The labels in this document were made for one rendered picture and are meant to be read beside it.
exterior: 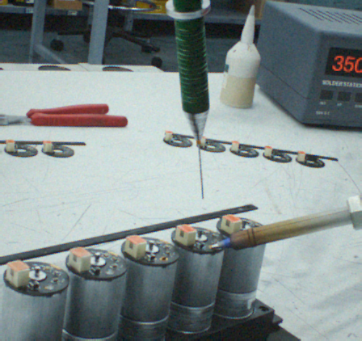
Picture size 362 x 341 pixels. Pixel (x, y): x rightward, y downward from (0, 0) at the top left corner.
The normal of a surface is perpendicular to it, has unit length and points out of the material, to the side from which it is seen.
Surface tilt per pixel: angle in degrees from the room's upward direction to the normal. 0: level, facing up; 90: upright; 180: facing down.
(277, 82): 90
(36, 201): 0
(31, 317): 90
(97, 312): 90
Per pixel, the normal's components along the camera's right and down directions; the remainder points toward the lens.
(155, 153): 0.15, -0.93
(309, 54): -0.96, -0.05
